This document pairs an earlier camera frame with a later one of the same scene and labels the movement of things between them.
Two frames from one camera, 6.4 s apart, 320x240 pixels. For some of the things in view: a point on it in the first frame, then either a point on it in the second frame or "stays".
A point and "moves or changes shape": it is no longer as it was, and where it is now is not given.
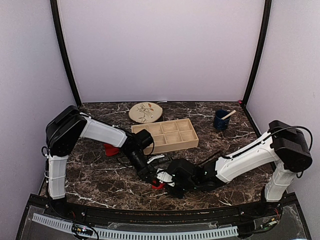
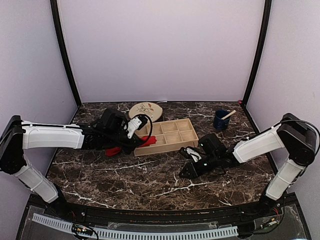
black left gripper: [145, 172] → [134, 143]
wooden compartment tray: [171, 135] stays
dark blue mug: [219, 124] stays
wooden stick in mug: [231, 113] stays
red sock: [161, 185] moves or changes shape
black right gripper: [178, 194] → [194, 172]
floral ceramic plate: [145, 112] stays
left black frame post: [58, 33] stays
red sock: [111, 150] stays
